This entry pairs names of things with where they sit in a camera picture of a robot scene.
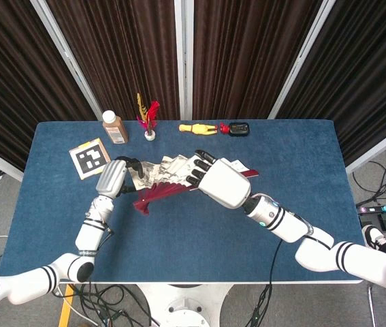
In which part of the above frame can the red folding fan white paper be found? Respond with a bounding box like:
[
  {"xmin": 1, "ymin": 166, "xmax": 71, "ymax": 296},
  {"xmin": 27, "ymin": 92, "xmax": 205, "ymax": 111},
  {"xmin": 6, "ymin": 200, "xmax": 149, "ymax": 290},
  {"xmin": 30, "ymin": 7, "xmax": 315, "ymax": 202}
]
[{"xmin": 126, "ymin": 154, "xmax": 259, "ymax": 217}]

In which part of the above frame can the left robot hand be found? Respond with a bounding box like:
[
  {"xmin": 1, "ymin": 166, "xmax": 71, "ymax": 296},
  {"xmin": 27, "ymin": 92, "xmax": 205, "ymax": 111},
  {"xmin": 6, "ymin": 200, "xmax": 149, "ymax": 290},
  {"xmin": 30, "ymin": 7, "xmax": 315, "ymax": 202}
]
[{"xmin": 95, "ymin": 155, "xmax": 144, "ymax": 199}]

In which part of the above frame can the yellow rubber chicken toy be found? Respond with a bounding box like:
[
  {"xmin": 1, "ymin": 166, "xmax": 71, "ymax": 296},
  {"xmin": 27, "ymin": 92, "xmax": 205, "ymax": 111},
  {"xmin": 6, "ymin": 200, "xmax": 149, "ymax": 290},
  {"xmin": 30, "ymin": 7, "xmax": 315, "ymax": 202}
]
[{"xmin": 178, "ymin": 123, "xmax": 219, "ymax": 138}]

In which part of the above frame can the black cable from right arm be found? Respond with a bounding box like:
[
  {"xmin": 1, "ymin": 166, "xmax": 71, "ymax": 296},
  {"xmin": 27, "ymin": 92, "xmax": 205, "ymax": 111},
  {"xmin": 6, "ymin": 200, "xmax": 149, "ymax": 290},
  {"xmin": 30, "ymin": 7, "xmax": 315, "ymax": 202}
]
[{"xmin": 246, "ymin": 238, "xmax": 283, "ymax": 327}]

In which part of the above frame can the white pole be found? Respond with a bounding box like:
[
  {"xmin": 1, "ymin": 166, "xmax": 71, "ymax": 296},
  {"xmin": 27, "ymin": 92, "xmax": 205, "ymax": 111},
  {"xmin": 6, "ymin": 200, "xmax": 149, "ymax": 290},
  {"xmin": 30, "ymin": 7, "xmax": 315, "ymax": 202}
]
[
  {"xmin": 268, "ymin": 0, "xmax": 338, "ymax": 120},
  {"xmin": 30, "ymin": 0, "xmax": 103, "ymax": 121},
  {"xmin": 174, "ymin": 0, "xmax": 195, "ymax": 121}
]

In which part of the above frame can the brown juice bottle white cap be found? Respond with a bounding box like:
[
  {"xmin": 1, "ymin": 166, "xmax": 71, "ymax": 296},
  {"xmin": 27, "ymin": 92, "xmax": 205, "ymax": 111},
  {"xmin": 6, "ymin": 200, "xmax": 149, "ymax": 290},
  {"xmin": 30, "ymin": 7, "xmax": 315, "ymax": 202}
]
[{"xmin": 102, "ymin": 110, "xmax": 129, "ymax": 144}]

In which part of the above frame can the tangle of black floor cables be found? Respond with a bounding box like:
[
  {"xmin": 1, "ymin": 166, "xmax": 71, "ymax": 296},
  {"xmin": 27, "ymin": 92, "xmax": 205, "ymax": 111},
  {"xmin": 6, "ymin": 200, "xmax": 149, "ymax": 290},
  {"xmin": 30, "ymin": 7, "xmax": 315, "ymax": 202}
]
[{"xmin": 51, "ymin": 282, "xmax": 161, "ymax": 327}]

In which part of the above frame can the cardboard card with black marker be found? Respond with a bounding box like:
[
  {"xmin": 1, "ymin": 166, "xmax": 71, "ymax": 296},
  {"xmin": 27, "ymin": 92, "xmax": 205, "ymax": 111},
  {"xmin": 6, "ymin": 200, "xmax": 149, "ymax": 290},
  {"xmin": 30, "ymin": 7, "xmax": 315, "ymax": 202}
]
[{"xmin": 68, "ymin": 137, "xmax": 112, "ymax": 181}]

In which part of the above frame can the feather shuttlecock red yellow pink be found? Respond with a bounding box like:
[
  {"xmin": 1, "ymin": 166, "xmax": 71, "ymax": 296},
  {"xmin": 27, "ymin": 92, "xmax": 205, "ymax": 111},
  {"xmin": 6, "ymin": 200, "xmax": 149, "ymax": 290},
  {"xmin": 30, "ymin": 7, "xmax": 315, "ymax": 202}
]
[{"xmin": 135, "ymin": 92, "xmax": 161, "ymax": 142}]

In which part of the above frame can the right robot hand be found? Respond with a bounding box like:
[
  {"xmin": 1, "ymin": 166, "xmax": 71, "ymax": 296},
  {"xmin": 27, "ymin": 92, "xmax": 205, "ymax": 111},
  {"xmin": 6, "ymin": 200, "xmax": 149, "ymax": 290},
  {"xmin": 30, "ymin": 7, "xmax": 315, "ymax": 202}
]
[{"xmin": 186, "ymin": 149, "xmax": 252, "ymax": 209}]

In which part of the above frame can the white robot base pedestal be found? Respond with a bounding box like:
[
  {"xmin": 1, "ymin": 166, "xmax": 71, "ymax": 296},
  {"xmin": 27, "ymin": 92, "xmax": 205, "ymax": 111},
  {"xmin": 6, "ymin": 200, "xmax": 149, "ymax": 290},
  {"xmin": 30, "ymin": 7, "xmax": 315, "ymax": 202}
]
[{"xmin": 137, "ymin": 283, "xmax": 235, "ymax": 327}]

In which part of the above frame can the blue fabric table mat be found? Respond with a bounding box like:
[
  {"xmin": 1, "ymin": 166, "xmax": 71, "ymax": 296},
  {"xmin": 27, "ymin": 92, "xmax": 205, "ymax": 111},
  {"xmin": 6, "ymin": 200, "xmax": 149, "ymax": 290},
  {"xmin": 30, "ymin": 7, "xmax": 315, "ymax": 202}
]
[{"xmin": 0, "ymin": 119, "xmax": 366, "ymax": 284}]

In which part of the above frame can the person's shoe black white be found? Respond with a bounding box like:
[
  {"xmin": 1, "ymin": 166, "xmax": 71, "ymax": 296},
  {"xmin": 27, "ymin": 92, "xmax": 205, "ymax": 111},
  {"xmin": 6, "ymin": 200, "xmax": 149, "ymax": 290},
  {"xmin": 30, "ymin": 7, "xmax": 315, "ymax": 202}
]
[{"xmin": 361, "ymin": 223, "xmax": 386, "ymax": 251}]

